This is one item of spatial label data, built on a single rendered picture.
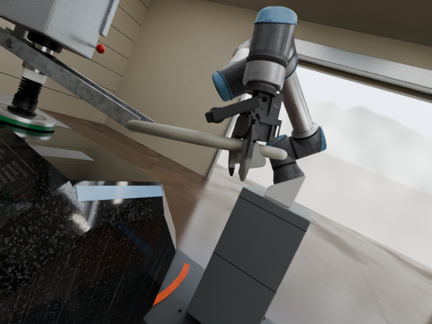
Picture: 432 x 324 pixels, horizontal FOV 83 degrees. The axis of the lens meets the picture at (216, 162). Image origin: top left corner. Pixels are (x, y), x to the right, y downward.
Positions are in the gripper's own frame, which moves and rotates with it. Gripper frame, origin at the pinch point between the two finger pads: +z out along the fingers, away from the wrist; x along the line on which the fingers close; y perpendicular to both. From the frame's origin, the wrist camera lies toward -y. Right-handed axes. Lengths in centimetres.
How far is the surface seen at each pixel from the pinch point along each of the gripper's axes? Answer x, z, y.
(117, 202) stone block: 19.8, 15.5, -23.2
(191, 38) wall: 592, -257, 95
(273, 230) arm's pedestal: 55, 33, 57
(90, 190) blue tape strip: 16.0, 12.1, -30.1
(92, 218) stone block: 12.5, 17.8, -28.4
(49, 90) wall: 615, -46, -193
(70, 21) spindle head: 45, -35, -46
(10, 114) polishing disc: 47, -1, -59
